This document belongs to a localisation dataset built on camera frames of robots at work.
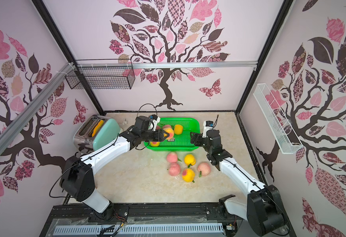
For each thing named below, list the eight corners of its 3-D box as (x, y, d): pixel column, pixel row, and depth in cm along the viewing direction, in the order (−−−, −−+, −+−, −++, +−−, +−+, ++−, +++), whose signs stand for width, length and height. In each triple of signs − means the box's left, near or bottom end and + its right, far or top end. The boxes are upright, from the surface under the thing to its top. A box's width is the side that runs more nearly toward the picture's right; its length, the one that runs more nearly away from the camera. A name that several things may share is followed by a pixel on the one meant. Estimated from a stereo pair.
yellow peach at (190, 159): (184, 166, 91) (184, 163, 88) (183, 157, 95) (184, 154, 91) (195, 165, 91) (196, 162, 88) (194, 157, 95) (195, 154, 91)
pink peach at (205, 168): (198, 176, 87) (199, 173, 83) (197, 165, 92) (198, 162, 88) (210, 176, 87) (211, 173, 83) (208, 165, 92) (209, 162, 88)
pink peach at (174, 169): (169, 176, 88) (168, 172, 83) (169, 166, 92) (169, 162, 87) (180, 176, 88) (180, 172, 83) (180, 166, 92) (180, 162, 87)
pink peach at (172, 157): (166, 163, 93) (166, 160, 89) (166, 155, 96) (166, 151, 93) (177, 163, 93) (177, 160, 89) (177, 155, 96) (177, 151, 93)
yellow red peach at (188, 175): (187, 185, 84) (187, 181, 80) (180, 175, 88) (180, 171, 83) (195, 178, 86) (196, 175, 82) (189, 169, 90) (189, 166, 86)
